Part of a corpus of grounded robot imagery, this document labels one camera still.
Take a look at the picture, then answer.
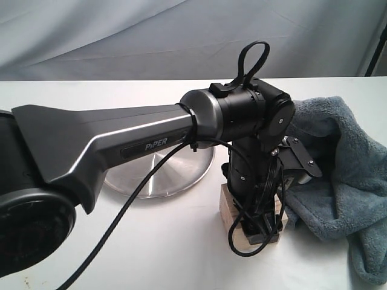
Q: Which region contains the grey-blue fluffy towel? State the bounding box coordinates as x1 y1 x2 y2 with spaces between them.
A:
285 96 386 285

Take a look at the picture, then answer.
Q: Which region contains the black light stand pole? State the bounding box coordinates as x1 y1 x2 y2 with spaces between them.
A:
364 20 387 77

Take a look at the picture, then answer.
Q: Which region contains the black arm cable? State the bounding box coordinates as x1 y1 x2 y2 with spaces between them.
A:
65 137 242 290

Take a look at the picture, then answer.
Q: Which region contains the black wrist ribbon cable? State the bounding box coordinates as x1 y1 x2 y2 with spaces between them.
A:
225 41 271 91

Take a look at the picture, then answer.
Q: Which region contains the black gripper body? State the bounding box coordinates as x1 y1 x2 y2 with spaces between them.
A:
223 137 284 243

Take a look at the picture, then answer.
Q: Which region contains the light wooden block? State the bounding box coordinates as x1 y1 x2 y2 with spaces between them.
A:
219 184 288 253

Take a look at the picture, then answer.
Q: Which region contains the round stainless steel plate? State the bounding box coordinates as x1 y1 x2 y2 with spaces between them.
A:
105 146 215 199

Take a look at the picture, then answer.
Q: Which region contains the grey backdrop cloth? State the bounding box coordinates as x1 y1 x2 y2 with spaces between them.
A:
1 1 386 80

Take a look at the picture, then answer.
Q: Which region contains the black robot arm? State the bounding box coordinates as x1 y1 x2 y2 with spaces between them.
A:
1 79 295 276

